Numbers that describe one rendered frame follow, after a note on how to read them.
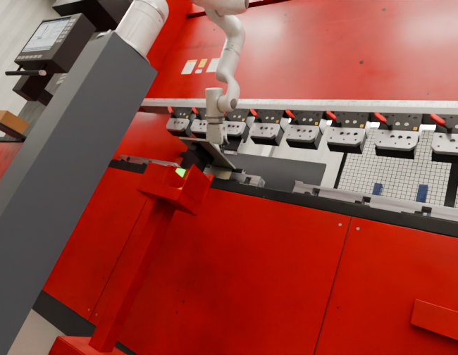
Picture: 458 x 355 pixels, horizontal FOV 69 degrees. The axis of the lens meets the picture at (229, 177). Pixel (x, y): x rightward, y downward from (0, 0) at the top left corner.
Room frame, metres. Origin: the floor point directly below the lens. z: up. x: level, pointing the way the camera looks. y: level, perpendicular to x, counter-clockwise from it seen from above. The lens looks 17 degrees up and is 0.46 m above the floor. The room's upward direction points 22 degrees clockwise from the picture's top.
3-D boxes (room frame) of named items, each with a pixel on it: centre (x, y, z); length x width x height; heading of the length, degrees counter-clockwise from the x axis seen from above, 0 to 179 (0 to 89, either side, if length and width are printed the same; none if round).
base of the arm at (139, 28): (0.97, 0.47, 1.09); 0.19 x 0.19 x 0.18
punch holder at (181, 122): (1.88, 0.39, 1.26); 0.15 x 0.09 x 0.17; 54
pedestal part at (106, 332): (1.27, 0.18, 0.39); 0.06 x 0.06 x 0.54; 60
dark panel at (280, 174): (2.18, -0.07, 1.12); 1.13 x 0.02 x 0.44; 54
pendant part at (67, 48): (1.90, 1.34, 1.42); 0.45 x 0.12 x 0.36; 56
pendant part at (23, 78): (2.00, 1.33, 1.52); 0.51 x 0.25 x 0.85; 56
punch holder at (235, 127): (1.64, 0.07, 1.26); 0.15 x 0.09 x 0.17; 54
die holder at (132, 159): (1.95, 0.49, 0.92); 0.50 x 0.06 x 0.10; 54
